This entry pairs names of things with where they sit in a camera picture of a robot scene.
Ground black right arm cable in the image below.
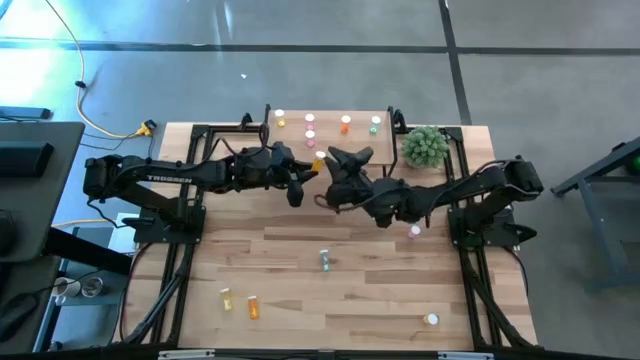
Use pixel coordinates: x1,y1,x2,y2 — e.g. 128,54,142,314
313,193,351,215

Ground silver metal bracket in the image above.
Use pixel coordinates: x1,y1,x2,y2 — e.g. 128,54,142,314
437,351,495,360
157,349,216,360

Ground yellow extension cord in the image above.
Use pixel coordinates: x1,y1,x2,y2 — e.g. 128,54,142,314
43,0,146,140

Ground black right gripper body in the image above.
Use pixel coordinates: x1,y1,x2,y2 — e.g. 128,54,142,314
323,167,376,211

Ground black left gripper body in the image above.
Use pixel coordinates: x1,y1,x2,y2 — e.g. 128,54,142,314
244,141,305,209

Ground clear glass cup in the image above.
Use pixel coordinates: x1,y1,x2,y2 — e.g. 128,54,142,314
81,276,105,299

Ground black floor cable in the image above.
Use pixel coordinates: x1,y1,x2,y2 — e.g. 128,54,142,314
78,130,157,169

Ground black metal table frame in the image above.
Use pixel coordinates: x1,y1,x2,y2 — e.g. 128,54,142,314
149,123,506,360

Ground yellow cable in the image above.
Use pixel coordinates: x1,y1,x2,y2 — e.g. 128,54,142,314
52,217,117,229

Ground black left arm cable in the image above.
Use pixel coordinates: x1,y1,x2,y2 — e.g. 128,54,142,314
197,122,274,169

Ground wooden shelf black legs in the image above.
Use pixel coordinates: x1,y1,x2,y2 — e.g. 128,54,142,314
259,103,400,185

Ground green potted plant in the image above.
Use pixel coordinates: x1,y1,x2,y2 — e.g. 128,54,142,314
400,125,451,171

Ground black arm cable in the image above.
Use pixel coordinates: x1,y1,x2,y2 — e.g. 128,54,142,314
313,193,351,215
197,122,274,169

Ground dark flat device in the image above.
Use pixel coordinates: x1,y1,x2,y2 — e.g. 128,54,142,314
0,105,53,122

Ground grey metal stand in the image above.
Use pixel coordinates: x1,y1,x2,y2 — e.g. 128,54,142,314
549,135,640,295

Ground white box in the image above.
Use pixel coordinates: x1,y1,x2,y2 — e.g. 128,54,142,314
107,212,142,254

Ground black keyboard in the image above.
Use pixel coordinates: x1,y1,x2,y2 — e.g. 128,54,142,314
0,140,55,179

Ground black cable bundle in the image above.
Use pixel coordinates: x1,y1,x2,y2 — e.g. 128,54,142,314
118,242,196,346
457,244,536,349

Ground white paper cup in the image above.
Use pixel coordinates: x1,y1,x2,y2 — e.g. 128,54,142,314
53,277,82,299

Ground dark desk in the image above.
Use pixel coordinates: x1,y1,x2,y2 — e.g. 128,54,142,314
0,119,86,264

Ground black desk beam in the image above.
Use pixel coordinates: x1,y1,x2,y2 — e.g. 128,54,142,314
42,226,135,277

